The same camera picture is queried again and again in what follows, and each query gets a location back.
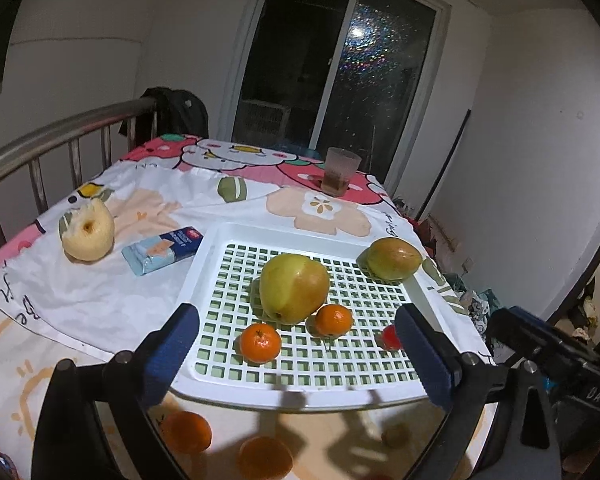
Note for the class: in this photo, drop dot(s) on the pile of clothes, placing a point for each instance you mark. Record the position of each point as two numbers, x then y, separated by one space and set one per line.
472 305

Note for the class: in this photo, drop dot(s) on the small orange tangerine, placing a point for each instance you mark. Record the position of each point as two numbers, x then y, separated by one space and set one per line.
260 342
186 430
334 320
265 457

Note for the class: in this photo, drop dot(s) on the large green mango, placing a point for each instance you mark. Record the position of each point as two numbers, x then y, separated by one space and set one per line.
395 259

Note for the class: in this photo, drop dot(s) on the white slotted plastic tray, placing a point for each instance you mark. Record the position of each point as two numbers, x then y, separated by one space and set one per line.
280 235

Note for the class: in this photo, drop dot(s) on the clear plastic cup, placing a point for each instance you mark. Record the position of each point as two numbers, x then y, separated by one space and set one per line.
341 172

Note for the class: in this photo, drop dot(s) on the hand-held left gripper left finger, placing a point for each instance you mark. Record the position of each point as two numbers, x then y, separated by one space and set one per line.
172 355

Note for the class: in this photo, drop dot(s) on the wall outlet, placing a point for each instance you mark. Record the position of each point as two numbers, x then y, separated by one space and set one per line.
467 261

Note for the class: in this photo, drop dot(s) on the pink cartoon printed blanket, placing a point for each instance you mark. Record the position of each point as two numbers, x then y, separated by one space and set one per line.
260 152

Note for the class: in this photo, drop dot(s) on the red bags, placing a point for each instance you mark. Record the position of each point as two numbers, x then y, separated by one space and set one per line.
427 232

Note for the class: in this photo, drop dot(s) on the yellow bitten apple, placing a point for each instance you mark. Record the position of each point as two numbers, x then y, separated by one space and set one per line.
87 230

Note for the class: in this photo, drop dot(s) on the metal bed rail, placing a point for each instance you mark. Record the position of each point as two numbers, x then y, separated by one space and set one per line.
55 127

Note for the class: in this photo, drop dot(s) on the yellow green pear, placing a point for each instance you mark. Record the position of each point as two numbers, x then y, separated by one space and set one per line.
294 287

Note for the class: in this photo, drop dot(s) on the sliding glass door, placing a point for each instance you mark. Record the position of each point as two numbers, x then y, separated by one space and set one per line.
380 60

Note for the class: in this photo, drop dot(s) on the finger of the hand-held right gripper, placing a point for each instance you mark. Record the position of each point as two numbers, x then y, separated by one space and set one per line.
530 335

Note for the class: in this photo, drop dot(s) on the black backpack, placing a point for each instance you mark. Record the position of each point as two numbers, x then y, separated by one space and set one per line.
180 110

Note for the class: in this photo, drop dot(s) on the blue snack packet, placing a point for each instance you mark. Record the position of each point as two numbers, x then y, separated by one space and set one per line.
162 250

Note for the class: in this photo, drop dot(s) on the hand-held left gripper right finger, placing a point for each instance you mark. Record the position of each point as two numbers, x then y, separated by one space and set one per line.
425 360

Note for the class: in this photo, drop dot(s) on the black leaning rod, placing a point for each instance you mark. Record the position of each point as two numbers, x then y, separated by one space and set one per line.
447 160

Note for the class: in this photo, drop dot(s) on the red tomato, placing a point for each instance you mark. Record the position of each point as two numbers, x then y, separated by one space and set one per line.
390 337

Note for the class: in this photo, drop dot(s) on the white orange patterned blanket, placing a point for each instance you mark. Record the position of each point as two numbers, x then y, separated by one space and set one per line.
20 385

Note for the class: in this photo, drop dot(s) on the small tan longan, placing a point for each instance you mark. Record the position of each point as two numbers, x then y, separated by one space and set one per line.
396 434

